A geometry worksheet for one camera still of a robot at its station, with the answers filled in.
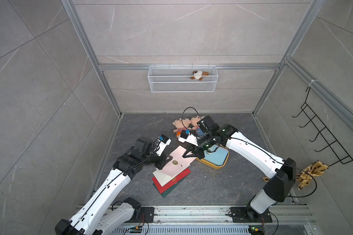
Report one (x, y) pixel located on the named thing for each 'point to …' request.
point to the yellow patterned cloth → (304, 177)
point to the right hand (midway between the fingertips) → (185, 154)
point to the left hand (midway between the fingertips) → (170, 154)
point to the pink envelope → (178, 162)
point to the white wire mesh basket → (182, 79)
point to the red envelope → (162, 189)
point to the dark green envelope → (166, 192)
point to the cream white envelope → (163, 177)
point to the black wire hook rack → (327, 135)
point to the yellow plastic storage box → (214, 166)
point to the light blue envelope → (217, 157)
